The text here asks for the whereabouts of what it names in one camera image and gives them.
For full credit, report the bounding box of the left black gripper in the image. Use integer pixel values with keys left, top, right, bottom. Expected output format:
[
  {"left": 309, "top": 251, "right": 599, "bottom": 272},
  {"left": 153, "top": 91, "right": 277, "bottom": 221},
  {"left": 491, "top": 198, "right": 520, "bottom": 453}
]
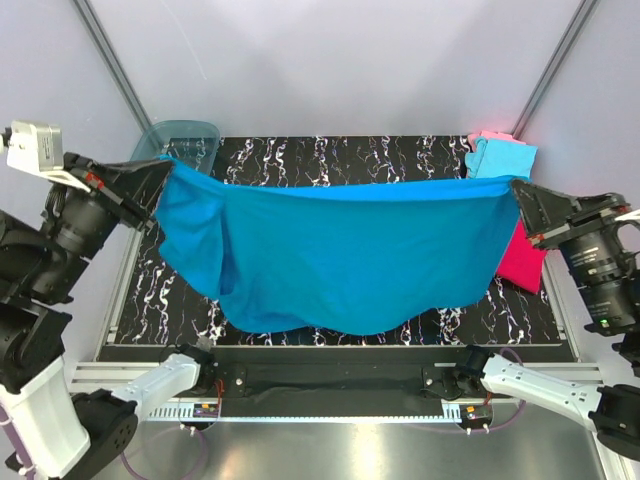
[{"left": 27, "top": 147, "right": 176, "bottom": 298}]

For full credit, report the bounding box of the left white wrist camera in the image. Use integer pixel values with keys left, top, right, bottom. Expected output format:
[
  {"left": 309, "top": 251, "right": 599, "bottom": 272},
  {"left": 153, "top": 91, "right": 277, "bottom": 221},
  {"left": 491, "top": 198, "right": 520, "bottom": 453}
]
[{"left": 1, "top": 120, "right": 81, "bottom": 188}]

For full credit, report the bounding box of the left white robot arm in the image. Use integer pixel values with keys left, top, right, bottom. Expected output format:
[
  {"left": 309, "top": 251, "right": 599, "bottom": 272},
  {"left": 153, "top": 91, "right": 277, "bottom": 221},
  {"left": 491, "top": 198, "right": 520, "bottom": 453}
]
[{"left": 1, "top": 153, "right": 216, "bottom": 479}]

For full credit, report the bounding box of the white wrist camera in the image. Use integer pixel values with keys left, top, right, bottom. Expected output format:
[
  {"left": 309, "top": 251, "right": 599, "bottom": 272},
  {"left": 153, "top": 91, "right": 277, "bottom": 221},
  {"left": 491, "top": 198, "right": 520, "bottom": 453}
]
[
  {"left": 1, "top": 120, "right": 81, "bottom": 188},
  {"left": 616, "top": 209, "right": 640, "bottom": 222}
]

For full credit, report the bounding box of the blue t shirt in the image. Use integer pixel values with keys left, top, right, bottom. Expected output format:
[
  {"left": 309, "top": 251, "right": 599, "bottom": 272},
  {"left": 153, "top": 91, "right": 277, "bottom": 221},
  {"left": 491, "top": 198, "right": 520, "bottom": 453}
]
[{"left": 155, "top": 164, "right": 519, "bottom": 335}]

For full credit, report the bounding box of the red folded shirt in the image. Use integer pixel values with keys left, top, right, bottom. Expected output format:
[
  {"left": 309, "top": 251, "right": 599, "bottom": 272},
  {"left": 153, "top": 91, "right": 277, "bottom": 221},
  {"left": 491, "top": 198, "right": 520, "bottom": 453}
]
[{"left": 496, "top": 220, "right": 546, "bottom": 294}]

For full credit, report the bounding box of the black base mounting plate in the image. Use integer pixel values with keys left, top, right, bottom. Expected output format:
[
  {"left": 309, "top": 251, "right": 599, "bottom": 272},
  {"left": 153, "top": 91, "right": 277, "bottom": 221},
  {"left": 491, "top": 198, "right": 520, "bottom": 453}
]
[{"left": 183, "top": 346, "right": 483, "bottom": 418}]

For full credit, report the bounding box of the teal plastic bin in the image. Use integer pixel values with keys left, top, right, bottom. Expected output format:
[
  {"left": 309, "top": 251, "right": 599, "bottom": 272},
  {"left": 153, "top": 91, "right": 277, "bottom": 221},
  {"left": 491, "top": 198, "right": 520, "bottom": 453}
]
[{"left": 131, "top": 120, "right": 221, "bottom": 175}]

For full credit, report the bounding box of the light blue folded shirt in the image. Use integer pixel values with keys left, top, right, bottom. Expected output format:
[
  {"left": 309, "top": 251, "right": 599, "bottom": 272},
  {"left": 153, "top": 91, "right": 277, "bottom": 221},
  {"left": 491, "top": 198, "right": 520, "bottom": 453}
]
[{"left": 465, "top": 137, "right": 538, "bottom": 179}]

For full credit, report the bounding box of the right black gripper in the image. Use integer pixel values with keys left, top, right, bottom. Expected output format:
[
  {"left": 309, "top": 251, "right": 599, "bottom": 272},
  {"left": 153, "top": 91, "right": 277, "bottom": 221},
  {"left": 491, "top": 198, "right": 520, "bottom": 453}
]
[{"left": 507, "top": 175, "right": 638, "bottom": 327}]

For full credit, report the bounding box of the white slotted cable duct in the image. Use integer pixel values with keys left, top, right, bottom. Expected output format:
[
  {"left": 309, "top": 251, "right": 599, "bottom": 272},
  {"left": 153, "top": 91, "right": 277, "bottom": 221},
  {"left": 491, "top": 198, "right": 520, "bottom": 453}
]
[{"left": 147, "top": 403, "right": 464, "bottom": 422}]

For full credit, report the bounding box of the pink folded shirt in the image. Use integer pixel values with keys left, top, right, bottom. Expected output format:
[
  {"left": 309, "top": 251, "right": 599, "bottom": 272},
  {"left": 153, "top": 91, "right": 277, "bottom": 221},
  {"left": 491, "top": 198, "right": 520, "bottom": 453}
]
[{"left": 467, "top": 130, "right": 515, "bottom": 147}]

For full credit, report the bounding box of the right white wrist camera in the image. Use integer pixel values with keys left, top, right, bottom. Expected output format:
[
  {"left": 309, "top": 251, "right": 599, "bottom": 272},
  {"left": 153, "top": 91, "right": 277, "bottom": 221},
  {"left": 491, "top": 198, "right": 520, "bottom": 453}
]
[{"left": 616, "top": 209, "right": 640, "bottom": 222}]

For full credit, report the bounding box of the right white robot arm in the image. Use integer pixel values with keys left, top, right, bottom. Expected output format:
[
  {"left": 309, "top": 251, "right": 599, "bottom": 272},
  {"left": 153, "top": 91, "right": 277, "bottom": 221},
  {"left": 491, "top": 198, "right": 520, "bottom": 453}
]
[{"left": 453, "top": 179, "right": 639, "bottom": 461}]

